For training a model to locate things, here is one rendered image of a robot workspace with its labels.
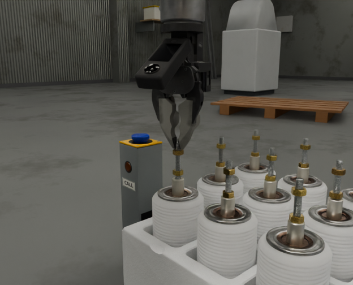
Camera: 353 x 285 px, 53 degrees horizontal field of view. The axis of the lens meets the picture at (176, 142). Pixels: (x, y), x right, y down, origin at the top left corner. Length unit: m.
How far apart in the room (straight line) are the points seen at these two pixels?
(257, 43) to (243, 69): 0.42
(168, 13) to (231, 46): 4.80
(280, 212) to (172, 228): 0.19
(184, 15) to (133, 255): 0.43
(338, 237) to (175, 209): 0.26
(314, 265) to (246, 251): 0.12
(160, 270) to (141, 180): 0.22
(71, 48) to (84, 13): 0.82
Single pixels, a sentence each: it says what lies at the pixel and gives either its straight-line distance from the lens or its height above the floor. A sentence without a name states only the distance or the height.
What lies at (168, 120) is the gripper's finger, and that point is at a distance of 0.61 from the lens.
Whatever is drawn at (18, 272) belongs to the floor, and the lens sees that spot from 0.97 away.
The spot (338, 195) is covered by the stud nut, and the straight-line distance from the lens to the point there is 0.60.
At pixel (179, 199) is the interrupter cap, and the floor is 0.25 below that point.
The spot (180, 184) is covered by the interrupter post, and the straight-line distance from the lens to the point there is 0.64.
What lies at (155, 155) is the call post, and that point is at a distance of 0.78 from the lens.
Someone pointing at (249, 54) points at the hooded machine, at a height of 0.59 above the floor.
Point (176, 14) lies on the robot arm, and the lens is 0.59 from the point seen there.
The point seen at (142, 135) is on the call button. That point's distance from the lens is 0.77.
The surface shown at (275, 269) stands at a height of 0.23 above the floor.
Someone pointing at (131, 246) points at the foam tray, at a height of 0.16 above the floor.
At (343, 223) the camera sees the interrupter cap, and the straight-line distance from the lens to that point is 0.59.
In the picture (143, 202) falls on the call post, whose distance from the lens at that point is 0.79.
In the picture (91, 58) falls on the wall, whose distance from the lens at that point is 8.30.
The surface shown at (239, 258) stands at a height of 0.20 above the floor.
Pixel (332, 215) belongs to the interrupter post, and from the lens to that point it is 0.61.
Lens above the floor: 0.49
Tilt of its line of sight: 13 degrees down
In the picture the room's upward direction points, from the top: straight up
